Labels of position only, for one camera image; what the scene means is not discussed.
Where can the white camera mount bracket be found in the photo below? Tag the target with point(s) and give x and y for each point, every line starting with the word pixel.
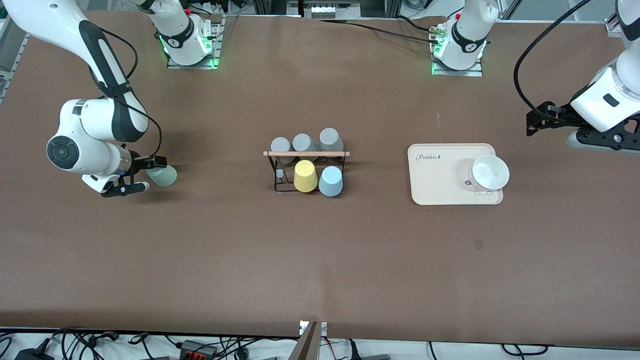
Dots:
pixel 324 328

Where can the black connector block orange levers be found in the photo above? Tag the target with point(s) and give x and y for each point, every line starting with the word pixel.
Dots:
pixel 197 348

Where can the grey cup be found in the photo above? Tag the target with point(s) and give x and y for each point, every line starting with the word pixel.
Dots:
pixel 281 145
pixel 331 139
pixel 304 142

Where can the aluminium frame rail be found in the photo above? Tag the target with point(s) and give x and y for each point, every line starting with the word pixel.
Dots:
pixel 12 60
pixel 612 27

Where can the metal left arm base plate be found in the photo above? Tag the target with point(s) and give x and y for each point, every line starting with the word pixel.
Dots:
pixel 457 72

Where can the black power adapter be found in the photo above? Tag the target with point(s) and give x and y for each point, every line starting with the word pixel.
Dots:
pixel 32 355

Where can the light blue cup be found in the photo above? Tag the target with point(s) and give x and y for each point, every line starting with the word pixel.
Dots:
pixel 331 182

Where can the yellow cup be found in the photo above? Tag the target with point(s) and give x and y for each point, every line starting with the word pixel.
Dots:
pixel 305 176

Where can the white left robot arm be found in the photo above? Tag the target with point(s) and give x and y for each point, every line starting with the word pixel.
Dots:
pixel 470 30

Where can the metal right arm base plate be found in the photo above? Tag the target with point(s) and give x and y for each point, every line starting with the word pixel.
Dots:
pixel 215 50

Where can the white power strip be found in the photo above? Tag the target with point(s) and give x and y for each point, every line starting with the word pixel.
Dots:
pixel 323 11

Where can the beige rectangular rabbit tray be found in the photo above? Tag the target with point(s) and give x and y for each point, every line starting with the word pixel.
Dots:
pixel 440 185

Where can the pale green cup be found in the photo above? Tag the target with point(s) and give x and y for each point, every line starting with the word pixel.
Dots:
pixel 164 177

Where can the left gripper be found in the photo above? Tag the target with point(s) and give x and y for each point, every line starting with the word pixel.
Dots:
pixel 562 116

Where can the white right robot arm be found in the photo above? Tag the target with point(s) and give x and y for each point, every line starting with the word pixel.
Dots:
pixel 75 30

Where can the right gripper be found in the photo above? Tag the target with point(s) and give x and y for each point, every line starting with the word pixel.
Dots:
pixel 138 164

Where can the white bowl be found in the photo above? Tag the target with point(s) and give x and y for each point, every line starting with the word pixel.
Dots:
pixel 491 172

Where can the grey metal pole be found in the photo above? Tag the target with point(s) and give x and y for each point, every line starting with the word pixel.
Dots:
pixel 306 347

